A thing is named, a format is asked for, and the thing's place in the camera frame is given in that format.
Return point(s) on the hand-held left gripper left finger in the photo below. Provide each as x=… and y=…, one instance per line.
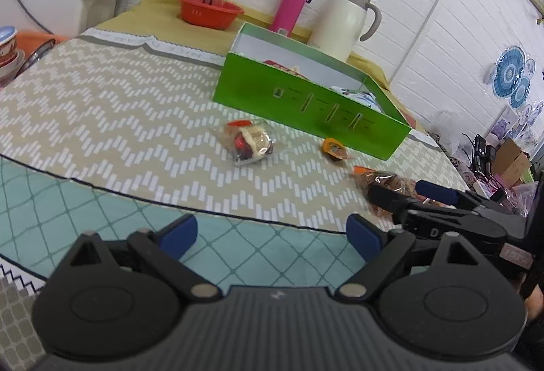
x=180, y=231

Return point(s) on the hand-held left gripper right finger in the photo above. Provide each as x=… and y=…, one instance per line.
x=361, y=236

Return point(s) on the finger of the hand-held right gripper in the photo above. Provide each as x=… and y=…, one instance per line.
x=437, y=189
x=393, y=201

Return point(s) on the clear packet with brown snack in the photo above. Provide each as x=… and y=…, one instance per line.
x=395, y=182

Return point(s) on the small orange snack packet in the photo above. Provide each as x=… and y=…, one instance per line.
x=333, y=148

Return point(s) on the clear packet with red snack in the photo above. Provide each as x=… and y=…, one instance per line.
x=246, y=141

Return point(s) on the green cardboard box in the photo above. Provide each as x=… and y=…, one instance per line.
x=289, y=103

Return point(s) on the clear plastic bag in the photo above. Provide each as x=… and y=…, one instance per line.
x=452, y=129

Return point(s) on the teal diamond patterned tablecloth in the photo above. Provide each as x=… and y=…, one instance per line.
x=106, y=222

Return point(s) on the brown cardboard box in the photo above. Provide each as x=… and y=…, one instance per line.
x=512, y=161

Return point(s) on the white and blue snack packet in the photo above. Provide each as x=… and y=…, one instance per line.
x=357, y=96

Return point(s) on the chevron patterned table mat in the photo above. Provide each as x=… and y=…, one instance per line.
x=15, y=311
x=127, y=120

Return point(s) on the cream thermal jug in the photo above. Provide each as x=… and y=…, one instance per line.
x=340, y=22

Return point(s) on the red plastic basket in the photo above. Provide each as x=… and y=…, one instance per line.
x=208, y=14

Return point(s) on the pink thermos bottle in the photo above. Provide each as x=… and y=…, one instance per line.
x=289, y=5

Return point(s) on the yellow tablecloth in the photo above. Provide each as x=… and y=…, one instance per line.
x=144, y=10

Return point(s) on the orange plastic basin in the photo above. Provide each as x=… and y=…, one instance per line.
x=38, y=42

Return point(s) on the patterned ceramic bowl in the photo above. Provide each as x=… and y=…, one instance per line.
x=8, y=48

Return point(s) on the blue paper wall decorations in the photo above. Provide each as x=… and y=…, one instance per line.
x=510, y=76

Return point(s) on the white wall conduit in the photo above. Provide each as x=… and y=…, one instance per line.
x=433, y=5

